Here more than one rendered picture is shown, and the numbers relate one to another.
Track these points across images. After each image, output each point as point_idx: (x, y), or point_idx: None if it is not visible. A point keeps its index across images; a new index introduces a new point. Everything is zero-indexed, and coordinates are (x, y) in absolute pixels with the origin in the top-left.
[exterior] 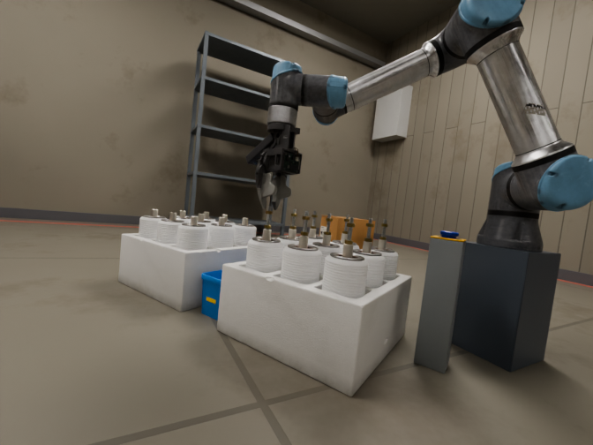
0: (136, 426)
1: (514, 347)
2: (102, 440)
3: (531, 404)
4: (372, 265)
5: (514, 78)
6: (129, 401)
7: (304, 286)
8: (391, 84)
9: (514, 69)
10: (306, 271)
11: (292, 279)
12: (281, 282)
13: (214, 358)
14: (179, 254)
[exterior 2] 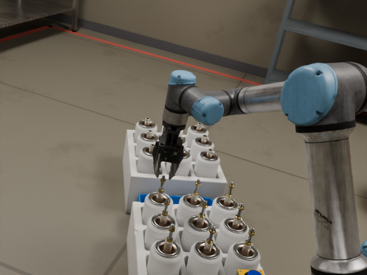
0: (36, 272)
1: None
2: (23, 270)
3: None
4: (195, 263)
5: (312, 178)
6: (45, 259)
7: (141, 251)
8: (278, 106)
9: (312, 169)
10: (152, 240)
11: (145, 240)
12: (135, 240)
13: (100, 260)
14: (130, 174)
